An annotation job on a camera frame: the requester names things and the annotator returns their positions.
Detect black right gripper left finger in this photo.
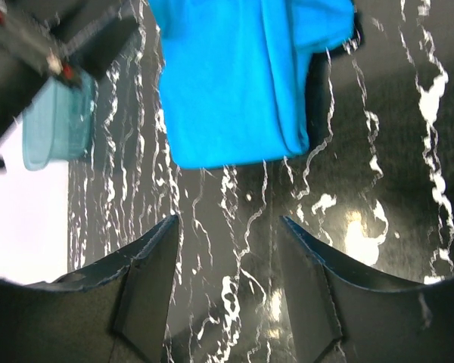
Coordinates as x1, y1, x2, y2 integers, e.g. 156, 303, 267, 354
0, 216, 179, 362

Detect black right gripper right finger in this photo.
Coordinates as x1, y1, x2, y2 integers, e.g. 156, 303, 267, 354
278, 216, 454, 362

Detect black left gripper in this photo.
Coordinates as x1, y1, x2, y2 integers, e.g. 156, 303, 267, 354
0, 1, 138, 169

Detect blue t shirt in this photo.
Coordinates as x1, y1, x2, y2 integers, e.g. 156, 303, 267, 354
149, 0, 356, 169

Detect teal transparent plastic bin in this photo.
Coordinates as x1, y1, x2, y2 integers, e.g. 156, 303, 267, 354
22, 72, 95, 171

